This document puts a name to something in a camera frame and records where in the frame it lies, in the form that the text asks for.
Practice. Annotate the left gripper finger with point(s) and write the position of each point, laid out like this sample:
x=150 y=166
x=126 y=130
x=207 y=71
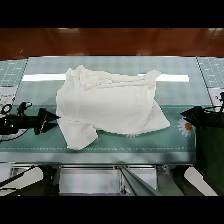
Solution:
x=45 y=127
x=47 y=115

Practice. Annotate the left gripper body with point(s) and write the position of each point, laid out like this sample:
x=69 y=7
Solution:
x=31 y=122

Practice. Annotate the white T-shirt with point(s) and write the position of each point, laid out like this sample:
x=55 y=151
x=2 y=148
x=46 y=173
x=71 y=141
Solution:
x=110 y=106

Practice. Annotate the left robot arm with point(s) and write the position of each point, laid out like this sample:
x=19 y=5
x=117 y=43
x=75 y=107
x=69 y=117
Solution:
x=11 y=122

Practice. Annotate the dark green garment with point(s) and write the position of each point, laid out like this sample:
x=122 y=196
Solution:
x=210 y=156

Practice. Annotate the silver frame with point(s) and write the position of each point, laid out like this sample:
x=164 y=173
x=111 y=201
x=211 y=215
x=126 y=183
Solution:
x=140 y=186

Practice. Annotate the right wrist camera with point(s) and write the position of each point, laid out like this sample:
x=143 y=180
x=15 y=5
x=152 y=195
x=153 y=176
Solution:
x=221 y=97

